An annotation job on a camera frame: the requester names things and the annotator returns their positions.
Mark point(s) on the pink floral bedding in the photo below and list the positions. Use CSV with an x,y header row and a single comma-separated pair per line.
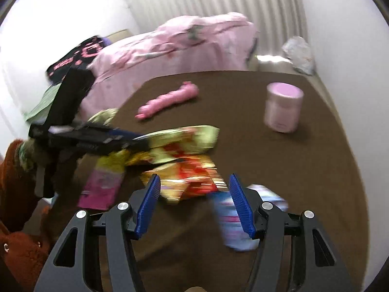
x,y
170,54

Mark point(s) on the person's left forearm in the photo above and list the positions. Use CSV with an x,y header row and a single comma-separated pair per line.
x,y
18,194

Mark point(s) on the yellow snack wrapper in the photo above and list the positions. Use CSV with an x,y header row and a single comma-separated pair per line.
x,y
182,140

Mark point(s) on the brown tablecloth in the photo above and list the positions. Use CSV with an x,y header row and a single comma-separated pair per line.
x,y
273,173

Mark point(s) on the pink jar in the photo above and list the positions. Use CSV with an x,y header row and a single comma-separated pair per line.
x,y
282,109

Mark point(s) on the white plastic bag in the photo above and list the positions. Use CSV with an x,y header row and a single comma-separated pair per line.
x,y
299,53

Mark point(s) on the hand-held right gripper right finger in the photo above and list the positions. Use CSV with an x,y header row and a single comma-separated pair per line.
x,y
241,206

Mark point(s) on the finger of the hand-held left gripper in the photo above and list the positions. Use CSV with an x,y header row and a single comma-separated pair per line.
x,y
127,140

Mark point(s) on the green and white pouch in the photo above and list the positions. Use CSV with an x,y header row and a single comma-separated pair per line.
x,y
39,106

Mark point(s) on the pink snack packet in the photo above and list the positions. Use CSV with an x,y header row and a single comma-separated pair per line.
x,y
101,185

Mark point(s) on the black and pink cloth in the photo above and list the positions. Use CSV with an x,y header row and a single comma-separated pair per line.
x,y
82,51

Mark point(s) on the red and yellow wrapper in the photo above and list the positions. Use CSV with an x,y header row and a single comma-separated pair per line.
x,y
188,173

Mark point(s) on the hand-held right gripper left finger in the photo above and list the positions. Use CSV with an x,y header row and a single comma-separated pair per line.
x,y
149,203

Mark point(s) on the blue and white packet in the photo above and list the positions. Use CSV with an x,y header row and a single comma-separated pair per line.
x,y
231,222

